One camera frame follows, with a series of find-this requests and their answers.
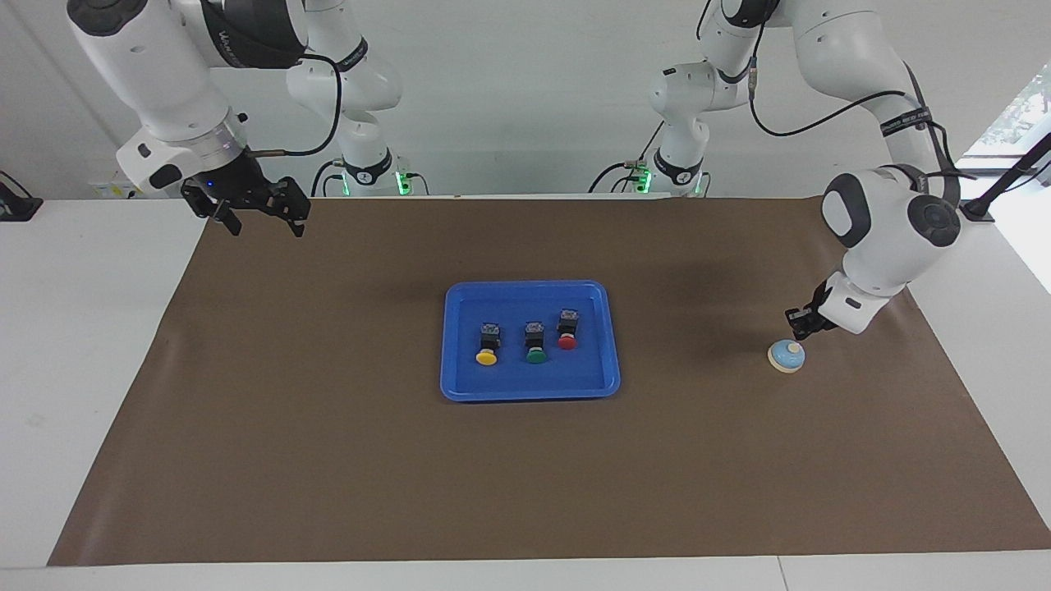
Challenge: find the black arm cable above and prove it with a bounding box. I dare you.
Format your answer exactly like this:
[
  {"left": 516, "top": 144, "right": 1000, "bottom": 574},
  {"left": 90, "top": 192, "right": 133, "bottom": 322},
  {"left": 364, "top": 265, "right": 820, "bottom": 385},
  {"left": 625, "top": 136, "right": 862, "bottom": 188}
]
[
  {"left": 698, "top": 0, "right": 962, "bottom": 206},
  {"left": 246, "top": 49, "right": 344, "bottom": 157}
]

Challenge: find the black camera stand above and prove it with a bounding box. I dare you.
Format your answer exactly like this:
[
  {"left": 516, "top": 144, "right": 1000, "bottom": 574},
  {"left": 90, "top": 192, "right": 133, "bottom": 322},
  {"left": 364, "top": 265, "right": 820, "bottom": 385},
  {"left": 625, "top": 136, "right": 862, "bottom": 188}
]
[{"left": 961, "top": 130, "right": 1051, "bottom": 224}]

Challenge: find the black left base cable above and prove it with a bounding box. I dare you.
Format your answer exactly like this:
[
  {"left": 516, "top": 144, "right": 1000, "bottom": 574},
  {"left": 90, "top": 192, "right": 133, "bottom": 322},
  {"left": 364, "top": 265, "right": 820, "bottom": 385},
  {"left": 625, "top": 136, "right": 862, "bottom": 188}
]
[{"left": 588, "top": 123, "right": 664, "bottom": 195}]

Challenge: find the light blue service bell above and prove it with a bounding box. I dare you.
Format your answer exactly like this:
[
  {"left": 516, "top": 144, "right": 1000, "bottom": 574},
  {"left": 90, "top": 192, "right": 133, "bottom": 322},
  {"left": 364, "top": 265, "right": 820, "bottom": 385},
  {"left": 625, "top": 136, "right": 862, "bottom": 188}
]
[{"left": 768, "top": 339, "right": 806, "bottom": 374}]

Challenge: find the brown table mat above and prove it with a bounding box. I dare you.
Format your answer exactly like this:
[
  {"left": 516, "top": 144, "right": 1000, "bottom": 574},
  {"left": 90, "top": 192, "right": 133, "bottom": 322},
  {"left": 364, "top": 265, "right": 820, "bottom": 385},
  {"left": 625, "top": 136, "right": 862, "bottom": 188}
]
[{"left": 47, "top": 195, "right": 1051, "bottom": 567}]

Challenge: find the black desk device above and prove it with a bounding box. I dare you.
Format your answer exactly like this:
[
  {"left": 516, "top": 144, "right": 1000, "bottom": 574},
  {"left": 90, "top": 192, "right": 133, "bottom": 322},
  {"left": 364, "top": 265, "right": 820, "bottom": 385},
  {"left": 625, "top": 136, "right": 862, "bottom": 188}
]
[{"left": 0, "top": 171, "right": 44, "bottom": 221}]

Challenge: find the blue plastic tray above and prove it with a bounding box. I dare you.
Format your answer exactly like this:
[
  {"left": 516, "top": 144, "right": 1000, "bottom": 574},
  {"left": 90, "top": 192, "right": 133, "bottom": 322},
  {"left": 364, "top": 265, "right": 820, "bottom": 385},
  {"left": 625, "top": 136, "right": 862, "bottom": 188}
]
[{"left": 440, "top": 280, "right": 622, "bottom": 403}]

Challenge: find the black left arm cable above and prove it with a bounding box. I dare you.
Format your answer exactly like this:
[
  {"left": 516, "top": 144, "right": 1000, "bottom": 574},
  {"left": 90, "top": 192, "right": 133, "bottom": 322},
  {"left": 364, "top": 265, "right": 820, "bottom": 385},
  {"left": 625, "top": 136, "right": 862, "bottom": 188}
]
[{"left": 698, "top": 0, "right": 962, "bottom": 206}]

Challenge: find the black right base cable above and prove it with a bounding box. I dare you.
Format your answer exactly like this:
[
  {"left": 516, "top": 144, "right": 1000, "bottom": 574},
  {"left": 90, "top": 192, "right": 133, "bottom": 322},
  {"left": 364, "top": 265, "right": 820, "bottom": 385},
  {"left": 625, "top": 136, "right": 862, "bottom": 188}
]
[{"left": 310, "top": 158, "right": 346, "bottom": 198}]

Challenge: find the black base cable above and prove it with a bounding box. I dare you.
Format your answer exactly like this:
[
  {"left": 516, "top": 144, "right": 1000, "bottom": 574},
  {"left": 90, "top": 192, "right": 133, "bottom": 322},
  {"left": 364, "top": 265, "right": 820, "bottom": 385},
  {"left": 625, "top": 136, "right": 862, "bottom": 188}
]
[
  {"left": 588, "top": 123, "right": 664, "bottom": 195},
  {"left": 310, "top": 158, "right": 346, "bottom": 198}
]

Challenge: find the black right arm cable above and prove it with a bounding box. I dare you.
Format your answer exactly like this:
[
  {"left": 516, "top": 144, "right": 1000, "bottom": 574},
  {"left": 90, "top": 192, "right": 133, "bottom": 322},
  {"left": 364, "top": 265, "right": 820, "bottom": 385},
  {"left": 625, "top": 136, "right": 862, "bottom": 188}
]
[{"left": 246, "top": 49, "right": 344, "bottom": 157}]

